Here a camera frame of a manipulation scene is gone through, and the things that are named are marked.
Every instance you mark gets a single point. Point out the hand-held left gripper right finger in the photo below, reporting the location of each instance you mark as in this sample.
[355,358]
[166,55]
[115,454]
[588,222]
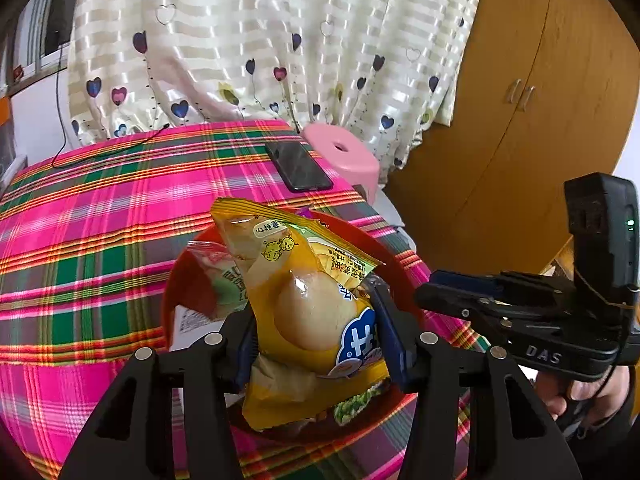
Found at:
[392,345]

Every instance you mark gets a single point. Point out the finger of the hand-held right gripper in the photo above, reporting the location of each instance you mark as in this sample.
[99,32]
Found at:
[460,280]
[450,305]

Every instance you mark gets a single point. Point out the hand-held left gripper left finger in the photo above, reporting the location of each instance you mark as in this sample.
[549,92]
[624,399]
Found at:
[244,360]

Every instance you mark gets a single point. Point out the red round woven basket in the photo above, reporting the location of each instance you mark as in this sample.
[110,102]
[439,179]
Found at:
[387,407]

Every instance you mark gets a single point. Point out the white green snack packet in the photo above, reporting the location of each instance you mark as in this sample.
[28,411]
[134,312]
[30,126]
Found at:
[187,322]

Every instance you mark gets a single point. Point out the green pea packet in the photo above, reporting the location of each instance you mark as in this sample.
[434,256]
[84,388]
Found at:
[357,405]

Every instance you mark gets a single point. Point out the yellow pastry snack packet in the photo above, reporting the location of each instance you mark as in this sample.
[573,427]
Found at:
[305,310]

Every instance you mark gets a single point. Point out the clear peanut packet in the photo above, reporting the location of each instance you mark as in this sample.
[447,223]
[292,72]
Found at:
[220,280]

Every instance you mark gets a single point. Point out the purple snack packet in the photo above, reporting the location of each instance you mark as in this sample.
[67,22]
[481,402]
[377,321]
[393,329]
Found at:
[302,213]

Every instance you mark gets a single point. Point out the person's right hand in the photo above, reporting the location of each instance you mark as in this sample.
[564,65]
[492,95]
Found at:
[552,392]

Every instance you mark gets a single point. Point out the wooden wardrobe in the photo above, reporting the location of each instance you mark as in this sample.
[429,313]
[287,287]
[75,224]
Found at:
[525,160]

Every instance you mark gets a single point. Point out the pink plastic stool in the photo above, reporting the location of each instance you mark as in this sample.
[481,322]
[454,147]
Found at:
[350,160]

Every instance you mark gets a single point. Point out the pink green plaid tablecloth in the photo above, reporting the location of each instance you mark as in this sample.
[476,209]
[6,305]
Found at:
[100,260]

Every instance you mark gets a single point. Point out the black smartphone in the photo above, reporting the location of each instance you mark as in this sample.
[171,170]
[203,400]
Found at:
[300,167]

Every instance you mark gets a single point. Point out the cream heart print curtain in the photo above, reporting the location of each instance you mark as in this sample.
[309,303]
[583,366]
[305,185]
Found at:
[250,20]

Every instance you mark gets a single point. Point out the orange box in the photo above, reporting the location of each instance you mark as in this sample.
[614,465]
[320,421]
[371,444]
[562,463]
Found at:
[3,110]

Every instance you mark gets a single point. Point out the window frame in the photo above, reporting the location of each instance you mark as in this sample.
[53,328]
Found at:
[50,20]

